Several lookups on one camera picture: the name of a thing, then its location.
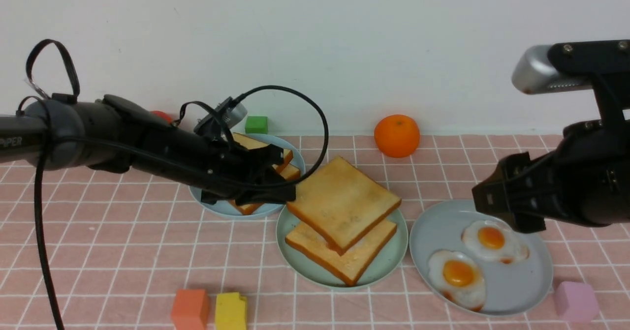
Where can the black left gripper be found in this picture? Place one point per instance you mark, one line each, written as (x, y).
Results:
(220, 171)

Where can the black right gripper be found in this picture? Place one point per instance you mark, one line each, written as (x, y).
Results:
(583, 181)

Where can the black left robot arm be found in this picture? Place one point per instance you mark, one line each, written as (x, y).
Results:
(116, 135)

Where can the green foam cube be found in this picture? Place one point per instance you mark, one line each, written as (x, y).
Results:
(256, 125)

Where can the light blue bread plate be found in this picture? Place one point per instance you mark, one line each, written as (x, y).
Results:
(226, 210)

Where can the back fried egg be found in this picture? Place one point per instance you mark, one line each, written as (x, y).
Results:
(494, 241)

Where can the fried egg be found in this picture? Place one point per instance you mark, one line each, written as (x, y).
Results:
(494, 241)
(457, 278)

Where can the red yellow pomegranate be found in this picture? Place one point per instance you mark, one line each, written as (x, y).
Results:
(163, 115)

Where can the pink foam cube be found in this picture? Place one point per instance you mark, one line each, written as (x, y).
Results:
(576, 302)

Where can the orange tangerine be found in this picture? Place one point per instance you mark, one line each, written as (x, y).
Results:
(397, 136)

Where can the grey blue egg plate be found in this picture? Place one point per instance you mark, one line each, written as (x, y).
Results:
(511, 289)

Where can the yellow foam block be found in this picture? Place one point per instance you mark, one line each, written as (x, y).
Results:
(231, 311)

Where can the teal green centre plate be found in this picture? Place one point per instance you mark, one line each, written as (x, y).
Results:
(384, 263)

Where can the orange foam block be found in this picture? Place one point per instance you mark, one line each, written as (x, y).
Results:
(190, 309)

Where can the lower fried egg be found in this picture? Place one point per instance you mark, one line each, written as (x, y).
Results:
(457, 278)

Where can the pink checkered tablecloth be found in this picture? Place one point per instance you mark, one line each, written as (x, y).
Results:
(120, 246)

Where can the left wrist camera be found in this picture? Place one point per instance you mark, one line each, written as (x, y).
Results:
(229, 112)

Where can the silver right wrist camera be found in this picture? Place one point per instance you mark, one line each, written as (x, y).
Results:
(602, 66)

